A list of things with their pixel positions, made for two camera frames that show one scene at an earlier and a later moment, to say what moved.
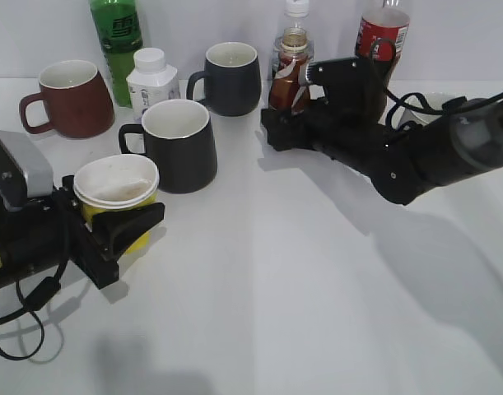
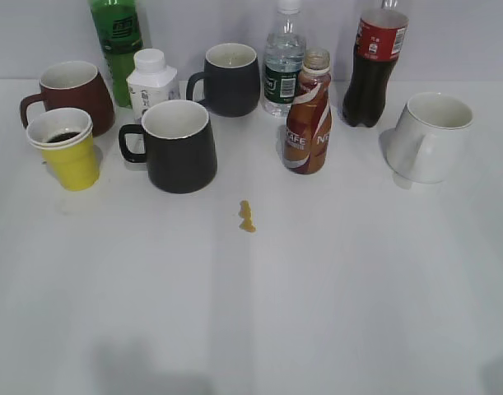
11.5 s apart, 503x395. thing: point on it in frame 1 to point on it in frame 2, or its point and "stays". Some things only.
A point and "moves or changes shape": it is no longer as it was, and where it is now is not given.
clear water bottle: x=295 y=9 to x=284 y=55
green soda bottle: x=118 y=28 stays
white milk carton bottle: x=151 y=81 stays
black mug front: x=179 y=138 stays
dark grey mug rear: x=232 y=79 stays
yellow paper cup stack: x=117 y=183 to x=65 y=137
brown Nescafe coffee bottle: x=289 y=89 moves or changes shape
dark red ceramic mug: x=76 y=99 stays
